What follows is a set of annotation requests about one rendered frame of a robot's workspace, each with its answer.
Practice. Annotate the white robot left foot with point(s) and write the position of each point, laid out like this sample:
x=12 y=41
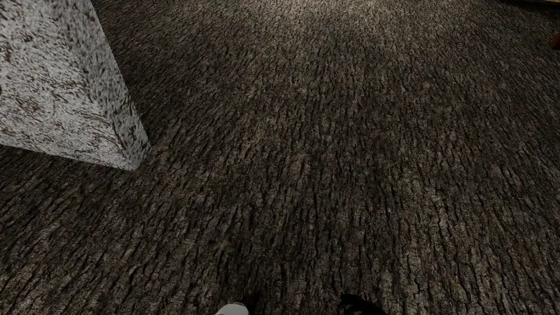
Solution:
x=233 y=309

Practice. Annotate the black robot right foot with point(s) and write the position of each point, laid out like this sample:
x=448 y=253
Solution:
x=358 y=307

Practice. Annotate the grey speckled stone block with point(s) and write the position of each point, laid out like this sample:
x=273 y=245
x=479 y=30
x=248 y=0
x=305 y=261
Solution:
x=57 y=78

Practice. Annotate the brown round object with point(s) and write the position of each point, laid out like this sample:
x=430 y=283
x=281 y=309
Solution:
x=555 y=41

